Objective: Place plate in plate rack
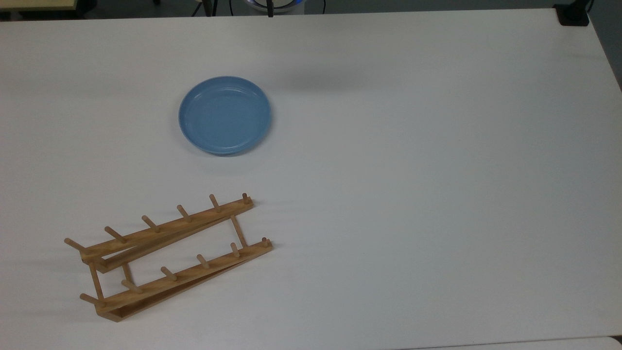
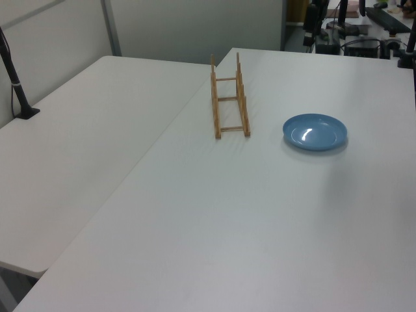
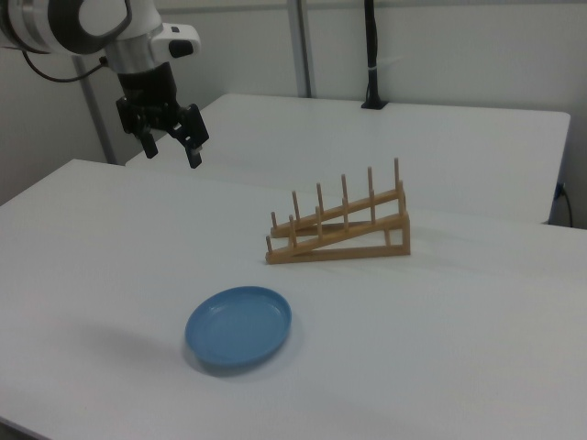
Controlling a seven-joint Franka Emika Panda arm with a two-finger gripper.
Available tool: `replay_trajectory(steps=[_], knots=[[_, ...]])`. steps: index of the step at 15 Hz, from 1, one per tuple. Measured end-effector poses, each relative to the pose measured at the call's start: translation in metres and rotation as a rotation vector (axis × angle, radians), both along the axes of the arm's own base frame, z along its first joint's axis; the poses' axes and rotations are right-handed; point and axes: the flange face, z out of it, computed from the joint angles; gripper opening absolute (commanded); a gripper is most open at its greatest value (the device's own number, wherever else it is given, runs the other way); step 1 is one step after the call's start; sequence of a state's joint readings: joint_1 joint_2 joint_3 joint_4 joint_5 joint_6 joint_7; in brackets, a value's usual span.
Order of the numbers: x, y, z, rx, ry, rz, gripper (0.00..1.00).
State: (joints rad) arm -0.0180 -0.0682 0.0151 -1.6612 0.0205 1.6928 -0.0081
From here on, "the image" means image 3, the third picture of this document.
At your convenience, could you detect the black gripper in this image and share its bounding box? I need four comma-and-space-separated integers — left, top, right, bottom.
115, 60, 211, 171

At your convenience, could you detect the blue round plate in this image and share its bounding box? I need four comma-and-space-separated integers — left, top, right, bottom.
184, 285, 294, 368

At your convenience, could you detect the wooden plate rack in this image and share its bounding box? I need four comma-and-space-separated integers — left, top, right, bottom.
264, 157, 412, 267

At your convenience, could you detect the black pole with base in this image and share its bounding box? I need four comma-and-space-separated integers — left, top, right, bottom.
360, 0, 391, 111

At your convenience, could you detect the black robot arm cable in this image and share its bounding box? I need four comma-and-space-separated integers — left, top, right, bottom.
19, 48, 109, 84

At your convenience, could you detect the black cable with blue plug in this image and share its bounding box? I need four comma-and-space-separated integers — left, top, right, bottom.
555, 181, 575, 227

